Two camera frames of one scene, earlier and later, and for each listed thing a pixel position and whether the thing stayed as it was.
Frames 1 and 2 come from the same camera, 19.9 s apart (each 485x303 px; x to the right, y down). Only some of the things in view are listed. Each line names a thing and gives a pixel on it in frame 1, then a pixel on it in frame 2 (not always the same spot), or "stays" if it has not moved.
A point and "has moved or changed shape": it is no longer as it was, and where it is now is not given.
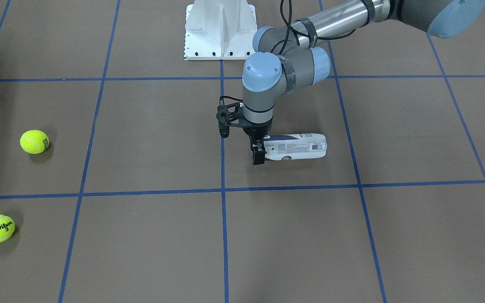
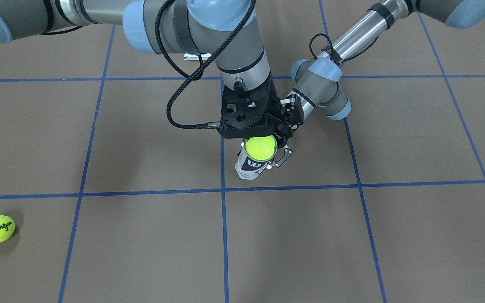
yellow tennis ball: x=34 y=142 has moved or changed shape
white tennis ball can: x=281 y=147 → x=246 y=167
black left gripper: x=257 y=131 → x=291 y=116
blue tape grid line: x=238 y=191 stays
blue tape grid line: x=225 y=231 stays
